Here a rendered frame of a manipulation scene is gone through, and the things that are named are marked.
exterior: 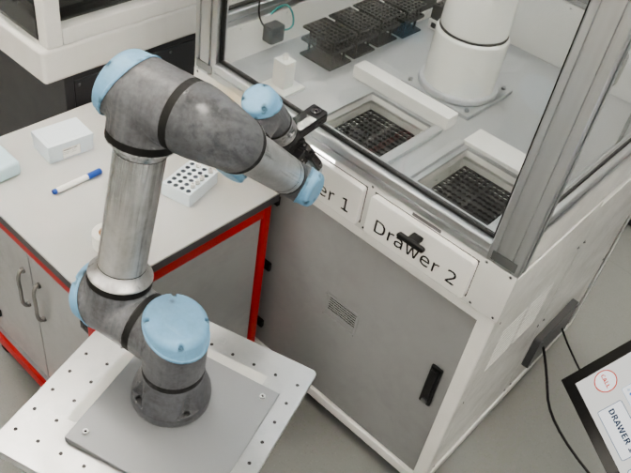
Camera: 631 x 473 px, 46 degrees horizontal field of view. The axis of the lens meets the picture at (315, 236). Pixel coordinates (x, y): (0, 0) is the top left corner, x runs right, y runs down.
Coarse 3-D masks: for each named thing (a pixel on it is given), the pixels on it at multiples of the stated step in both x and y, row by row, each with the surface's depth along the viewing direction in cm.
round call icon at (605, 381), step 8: (608, 368) 129; (592, 376) 131; (600, 376) 130; (608, 376) 129; (616, 376) 128; (600, 384) 129; (608, 384) 128; (616, 384) 127; (600, 392) 128; (608, 392) 127
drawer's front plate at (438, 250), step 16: (368, 208) 174; (384, 208) 170; (368, 224) 176; (384, 224) 173; (400, 224) 169; (416, 224) 166; (384, 240) 175; (432, 240) 164; (400, 256) 174; (416, 256) 170; (432, 256) 166; (448, 256) 163; (464, 256) 160; (432, 272) 169; (448, 272) 165; (464, 272) 162; (448, 288) 167; (464, 288) 164
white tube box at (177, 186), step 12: (180, 168) 190; (192, 168) 191; (204, 168) 192; (168, 180) 186; (180, 180) 187; (192, 180) 188; (204, 180) 188; (216, 180) 192; (168, 192) 186; (180, 192) 183; (192, 192) 184; (204, 192) 189; (192, 204) 186
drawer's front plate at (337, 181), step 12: (324, 168) 178; (336, 168) 177; (324, 180) 180; (336, 180) 177; (348, 180) 174; (324, 192) 182; (336, 192) 179; (348, 192) 176; (360, 192) 174; (336, 204) 181; (348, 204) 178; (360, 204) 175; (348, 216) 180; (360, 216) 179
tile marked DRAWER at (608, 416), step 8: (608, 408) 126; (616, 408) 125; (624, 408) 124; (600, 416) 126; (608, 416) 125; (616, 416) 125; (624, 416) 124; (608, 424) 125; (616, 424) 124; (624, 424) 123; (608, 432) 124; (616, 432) 123; (624, 432) 122; (616, 440) 123; (624, 440) 122; (616, 448) 122; (624, 448) 121; (624, 456) 120
